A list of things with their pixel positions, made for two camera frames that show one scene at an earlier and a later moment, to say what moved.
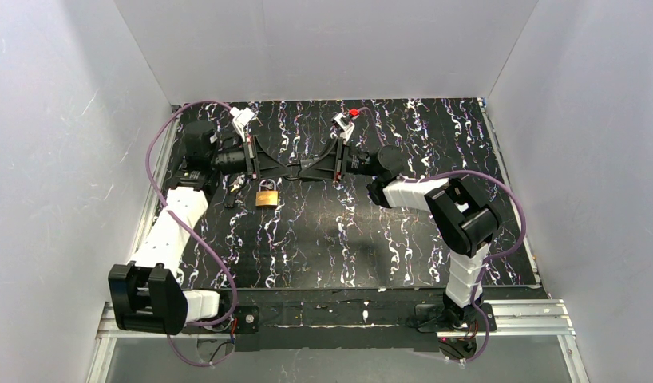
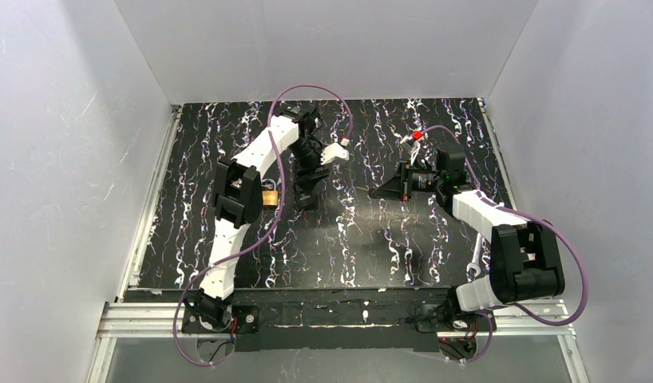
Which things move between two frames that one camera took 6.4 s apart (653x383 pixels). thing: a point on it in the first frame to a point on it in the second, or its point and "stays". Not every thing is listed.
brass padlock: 267,198 stays
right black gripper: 339,163 to 405,182
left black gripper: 253,156 to 310,174
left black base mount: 245,319 stays
